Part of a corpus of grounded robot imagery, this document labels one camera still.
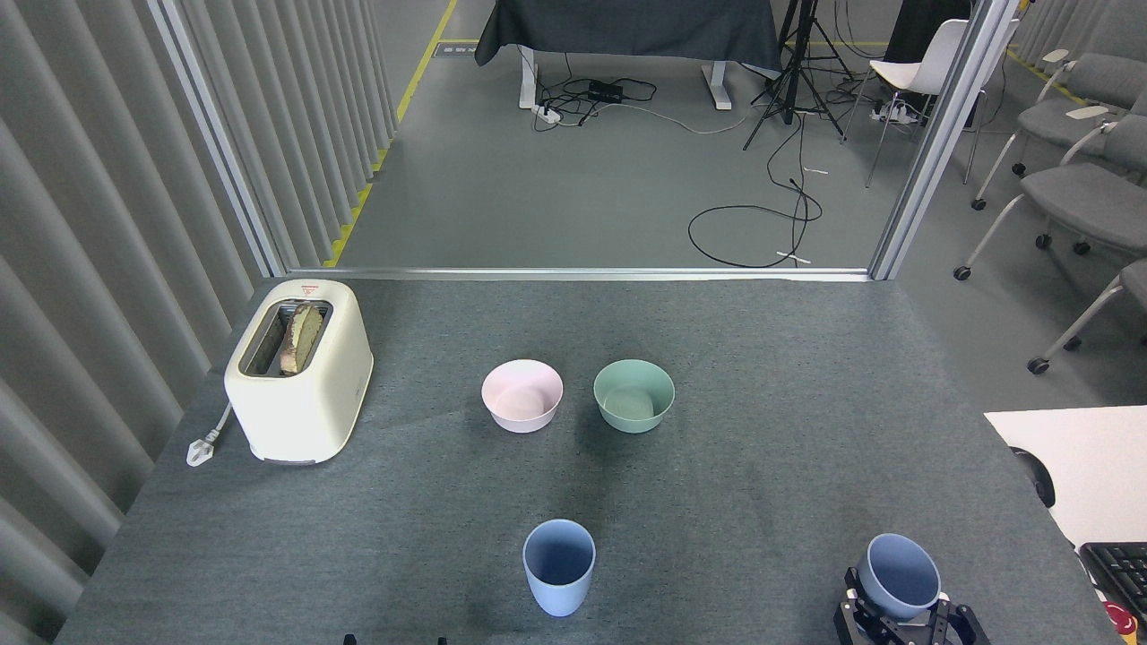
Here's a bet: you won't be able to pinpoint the bread slice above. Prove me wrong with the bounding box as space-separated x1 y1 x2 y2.
280 303 325 375

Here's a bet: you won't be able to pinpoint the black keyboard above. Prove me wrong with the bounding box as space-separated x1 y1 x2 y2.
1079 542 1147 621

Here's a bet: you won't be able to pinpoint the cream white toaster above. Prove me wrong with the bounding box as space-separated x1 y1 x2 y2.
224 279 374 466

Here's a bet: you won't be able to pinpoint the black tripod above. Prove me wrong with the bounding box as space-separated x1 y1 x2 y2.
743 0 854 151

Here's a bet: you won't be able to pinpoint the grey wheeled chair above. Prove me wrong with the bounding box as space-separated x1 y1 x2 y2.
953 115 1147 282
1027 260 1147 375
1011 49 1147 176

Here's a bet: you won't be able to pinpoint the black looped floor cable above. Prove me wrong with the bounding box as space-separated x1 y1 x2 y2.
687 115 824 270

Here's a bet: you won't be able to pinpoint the blue plastic cup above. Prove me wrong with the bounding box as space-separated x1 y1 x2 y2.
856 533 942 622
522 520 597 618

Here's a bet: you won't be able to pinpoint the silver frame rail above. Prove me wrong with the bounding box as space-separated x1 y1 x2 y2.
285 267 872 284

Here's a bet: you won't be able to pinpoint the silver frame post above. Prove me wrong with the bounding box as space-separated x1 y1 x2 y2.
148 0 288 277
869 0 1022 280

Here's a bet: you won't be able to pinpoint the white desk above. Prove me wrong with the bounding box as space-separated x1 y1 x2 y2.
984 405 1147 547

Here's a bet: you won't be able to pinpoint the pink bowl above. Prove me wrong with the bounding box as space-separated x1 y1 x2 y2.
481 359 565 434

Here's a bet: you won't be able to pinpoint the green bowl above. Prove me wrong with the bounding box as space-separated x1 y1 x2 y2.
593 359 676 434

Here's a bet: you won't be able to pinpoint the white toaster cord with plug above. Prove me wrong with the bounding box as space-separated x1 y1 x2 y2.
186 403 234 469

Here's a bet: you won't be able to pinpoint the black tangled cables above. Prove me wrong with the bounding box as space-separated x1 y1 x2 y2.
533 52 660 132

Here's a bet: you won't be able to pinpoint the white floor cable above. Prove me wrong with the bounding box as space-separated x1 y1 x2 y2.
618 101 773 136

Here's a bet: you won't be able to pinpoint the white plastic chair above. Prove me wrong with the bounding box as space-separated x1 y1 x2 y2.
841 20 988 189

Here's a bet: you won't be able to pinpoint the dark tablecloth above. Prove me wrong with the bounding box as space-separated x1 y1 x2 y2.
474 0 785 74

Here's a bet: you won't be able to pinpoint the black round object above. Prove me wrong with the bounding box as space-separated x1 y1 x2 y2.
1010 446 1056 510

